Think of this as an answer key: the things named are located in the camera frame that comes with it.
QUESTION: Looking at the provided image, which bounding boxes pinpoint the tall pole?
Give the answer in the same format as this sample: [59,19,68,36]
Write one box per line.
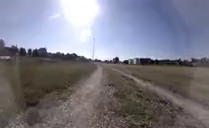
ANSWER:
[91,37,96,61]

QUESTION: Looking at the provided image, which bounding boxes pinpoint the gravel dirt track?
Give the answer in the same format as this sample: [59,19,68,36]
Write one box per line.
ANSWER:
[5,63,209,128]

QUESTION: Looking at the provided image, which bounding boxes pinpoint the low pale buildings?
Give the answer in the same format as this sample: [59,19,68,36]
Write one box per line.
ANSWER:
[123,57,154,66]

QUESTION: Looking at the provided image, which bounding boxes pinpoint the row of dark trees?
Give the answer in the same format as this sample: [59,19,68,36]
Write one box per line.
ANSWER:
[151,55,209,68]
[0,37,94,63]

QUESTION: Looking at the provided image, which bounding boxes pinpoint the dry grass field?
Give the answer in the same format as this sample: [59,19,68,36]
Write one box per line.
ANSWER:
[0,57,99,128]
[106,63,209,109]

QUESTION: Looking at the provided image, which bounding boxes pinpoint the red-roofed house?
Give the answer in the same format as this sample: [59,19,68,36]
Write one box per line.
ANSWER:
[0,47,19,62]

